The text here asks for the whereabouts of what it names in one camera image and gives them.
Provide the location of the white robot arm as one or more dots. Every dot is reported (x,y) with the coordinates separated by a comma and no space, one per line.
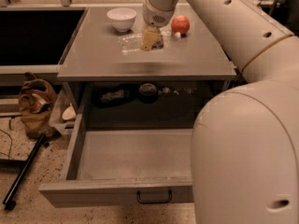
(245,141)

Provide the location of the brown canvas bag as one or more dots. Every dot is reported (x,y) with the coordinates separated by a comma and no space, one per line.
(36,102)

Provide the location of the grey open drawer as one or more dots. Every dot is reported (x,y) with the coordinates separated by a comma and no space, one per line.
(109,160)

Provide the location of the black metal pole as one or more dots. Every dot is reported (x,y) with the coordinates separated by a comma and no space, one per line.
(8,201)

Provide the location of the grey counter cabinet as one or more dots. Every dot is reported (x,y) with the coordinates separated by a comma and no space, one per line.
(187,74)

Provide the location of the black object under counter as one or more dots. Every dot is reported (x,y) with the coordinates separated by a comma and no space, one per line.
(109,97)

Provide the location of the red apple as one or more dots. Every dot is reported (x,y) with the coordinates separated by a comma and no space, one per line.
(180,24)

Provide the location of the black drawer handle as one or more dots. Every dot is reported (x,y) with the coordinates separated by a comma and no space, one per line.
(154,197)

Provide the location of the white ceramic bowl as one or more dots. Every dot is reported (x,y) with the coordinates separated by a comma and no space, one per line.
(122,18)

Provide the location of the black tape roll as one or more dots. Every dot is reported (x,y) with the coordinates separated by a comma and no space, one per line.
(147,93)

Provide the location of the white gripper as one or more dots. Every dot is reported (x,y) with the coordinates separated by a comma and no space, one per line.
(154,16)

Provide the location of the clear plastic bin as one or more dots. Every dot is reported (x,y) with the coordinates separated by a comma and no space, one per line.
(63,115)

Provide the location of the clear plastic water bottle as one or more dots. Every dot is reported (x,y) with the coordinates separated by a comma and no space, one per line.
(135,42)

